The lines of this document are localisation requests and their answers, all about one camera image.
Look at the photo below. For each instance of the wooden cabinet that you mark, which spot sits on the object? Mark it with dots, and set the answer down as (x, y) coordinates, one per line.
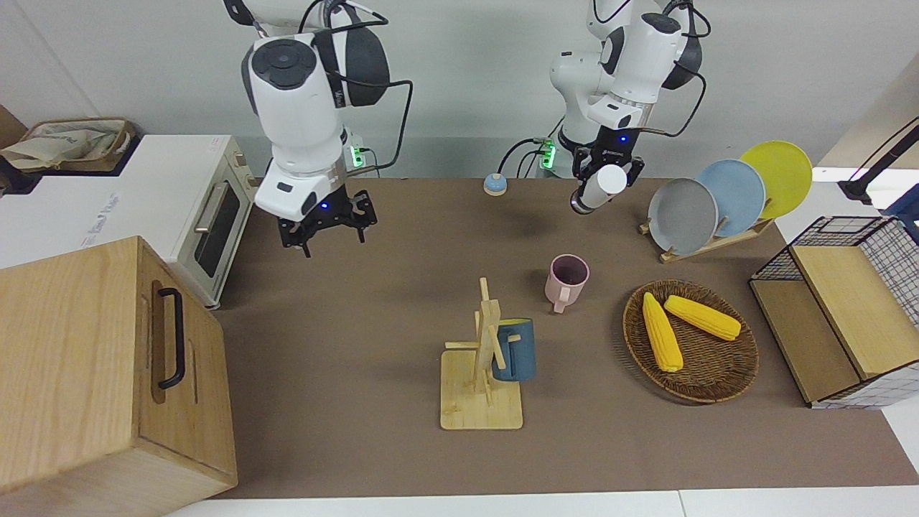
(72, 373)

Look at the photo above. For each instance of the small blue round bell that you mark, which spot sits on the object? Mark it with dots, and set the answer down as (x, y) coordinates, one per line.
(495, 185)

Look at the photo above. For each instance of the yellow plate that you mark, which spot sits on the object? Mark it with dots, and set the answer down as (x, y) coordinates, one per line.
(782, 172)

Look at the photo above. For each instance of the white toaster oven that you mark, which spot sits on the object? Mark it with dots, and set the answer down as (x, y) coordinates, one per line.
(158, 194)

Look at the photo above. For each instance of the dark blue mug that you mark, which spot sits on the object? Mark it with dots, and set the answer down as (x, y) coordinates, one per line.
(517, 355)

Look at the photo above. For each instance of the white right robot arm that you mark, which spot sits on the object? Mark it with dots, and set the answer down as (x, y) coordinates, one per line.
(294, 115)

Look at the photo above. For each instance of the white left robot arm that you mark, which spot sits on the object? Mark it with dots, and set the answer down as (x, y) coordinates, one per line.
(646, 50)

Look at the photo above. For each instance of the black camera stand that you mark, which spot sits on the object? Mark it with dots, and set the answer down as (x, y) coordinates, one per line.
(854, 188)

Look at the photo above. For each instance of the brown wicker basket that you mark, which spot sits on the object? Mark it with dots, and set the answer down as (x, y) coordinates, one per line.
(711, 366)

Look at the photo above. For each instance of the yellow corn cob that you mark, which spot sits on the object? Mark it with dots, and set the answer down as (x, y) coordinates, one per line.
(703, 318)
(662, 334)

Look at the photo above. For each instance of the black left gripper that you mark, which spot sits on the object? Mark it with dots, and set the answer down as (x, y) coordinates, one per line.
(614, 147)

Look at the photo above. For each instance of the white oven knob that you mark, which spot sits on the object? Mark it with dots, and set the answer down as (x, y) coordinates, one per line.
(240, 159)
(250, 180)

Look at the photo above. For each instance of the wooden mug tree stand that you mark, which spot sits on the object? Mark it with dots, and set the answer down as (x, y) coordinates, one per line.
(477, 406)

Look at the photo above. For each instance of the wooden plate rack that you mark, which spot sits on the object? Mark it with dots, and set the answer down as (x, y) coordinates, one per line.
(707, 248)

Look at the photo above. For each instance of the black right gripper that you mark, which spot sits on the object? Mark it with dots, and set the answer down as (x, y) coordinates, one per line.
(327, 212)

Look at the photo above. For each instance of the pink mug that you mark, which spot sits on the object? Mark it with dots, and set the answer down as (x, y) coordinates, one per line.
(563, 287)

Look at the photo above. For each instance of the grey plate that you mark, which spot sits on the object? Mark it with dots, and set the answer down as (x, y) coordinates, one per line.
(682, 215)

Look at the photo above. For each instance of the light blue plate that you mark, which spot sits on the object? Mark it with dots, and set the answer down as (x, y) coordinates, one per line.
(736, 194)

